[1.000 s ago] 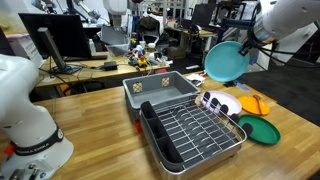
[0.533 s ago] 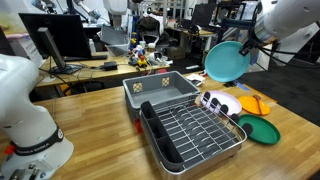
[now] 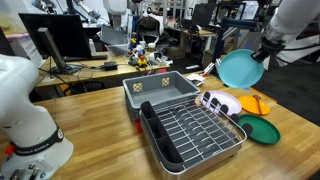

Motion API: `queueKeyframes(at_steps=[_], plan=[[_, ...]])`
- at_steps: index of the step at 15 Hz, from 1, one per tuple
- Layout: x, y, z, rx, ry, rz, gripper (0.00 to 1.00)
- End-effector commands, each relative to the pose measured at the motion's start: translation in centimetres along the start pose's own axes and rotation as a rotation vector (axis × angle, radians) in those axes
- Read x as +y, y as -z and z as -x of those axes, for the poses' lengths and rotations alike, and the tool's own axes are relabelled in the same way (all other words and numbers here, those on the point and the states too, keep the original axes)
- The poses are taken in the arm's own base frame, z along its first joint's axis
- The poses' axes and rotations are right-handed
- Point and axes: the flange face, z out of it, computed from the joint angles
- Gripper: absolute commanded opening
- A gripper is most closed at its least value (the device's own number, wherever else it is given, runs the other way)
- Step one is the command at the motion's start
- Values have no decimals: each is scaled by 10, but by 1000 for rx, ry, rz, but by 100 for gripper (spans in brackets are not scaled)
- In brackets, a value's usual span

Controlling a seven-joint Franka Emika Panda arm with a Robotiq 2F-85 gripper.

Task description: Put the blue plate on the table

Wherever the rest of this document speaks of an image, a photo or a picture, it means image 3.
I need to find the pale pink plate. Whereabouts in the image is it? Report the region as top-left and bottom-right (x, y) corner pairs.
(199, 89), (243, 117)

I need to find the black utensil caddy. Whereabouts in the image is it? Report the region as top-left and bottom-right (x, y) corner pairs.
(139, 100), (185, 173)

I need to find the small red block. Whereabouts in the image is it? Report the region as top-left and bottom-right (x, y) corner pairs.
(134, 118), (144, 135)

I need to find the light blue plate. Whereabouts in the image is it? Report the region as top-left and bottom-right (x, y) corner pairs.
(218, 48), (265, 89)

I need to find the black backpack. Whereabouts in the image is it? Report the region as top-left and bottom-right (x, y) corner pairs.
(136, 15), (161, 44)

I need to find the metal wire dish rack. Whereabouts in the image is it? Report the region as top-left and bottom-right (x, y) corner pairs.
(138, 94), (248, 180)

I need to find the brown cardboard box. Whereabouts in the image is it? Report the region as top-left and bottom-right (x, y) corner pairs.
(166, 45), (186, 60)

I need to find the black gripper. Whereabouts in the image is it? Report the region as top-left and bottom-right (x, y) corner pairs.
(251, 37), (284, 63)

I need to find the white reflector board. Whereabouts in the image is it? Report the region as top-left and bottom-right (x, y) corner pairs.
(233, 28), (268, 54)

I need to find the white paper pack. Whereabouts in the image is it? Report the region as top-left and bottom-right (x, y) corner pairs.
(185, 73), (206, 87)

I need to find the grey plastic bin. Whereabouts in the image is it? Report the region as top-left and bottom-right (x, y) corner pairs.
(122, 70), (201, 122)

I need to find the black keyboard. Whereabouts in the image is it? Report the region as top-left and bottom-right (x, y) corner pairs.
(63, 54), (109, 63)

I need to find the clear plastic storage bin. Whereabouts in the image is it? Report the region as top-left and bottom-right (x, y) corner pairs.
(99, 24), (131, 57)

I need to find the white labelled storage box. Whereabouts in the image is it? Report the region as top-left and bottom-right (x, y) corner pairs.
(6, 33), (44, 68)

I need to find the wooden spoon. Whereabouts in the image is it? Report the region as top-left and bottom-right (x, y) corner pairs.
(252, 94), (264, 116)

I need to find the green plate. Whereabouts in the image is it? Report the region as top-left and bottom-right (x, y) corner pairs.
(237, 113), (282, 146)

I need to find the black power brick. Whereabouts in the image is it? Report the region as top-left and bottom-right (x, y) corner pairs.
(103, 60), (118, 71)

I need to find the white plastic bottle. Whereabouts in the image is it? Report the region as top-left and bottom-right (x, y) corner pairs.
(88, 38), (97, 56)

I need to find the black computer monitor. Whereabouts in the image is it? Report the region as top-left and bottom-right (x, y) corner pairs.
(18, 13), (93, 75)

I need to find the dark background monitor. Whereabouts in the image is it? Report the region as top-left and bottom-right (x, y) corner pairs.
(191, 3), (218, 28)

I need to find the orange yellow plate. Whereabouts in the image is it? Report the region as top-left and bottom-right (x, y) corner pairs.
(237, 95), (272, 117)

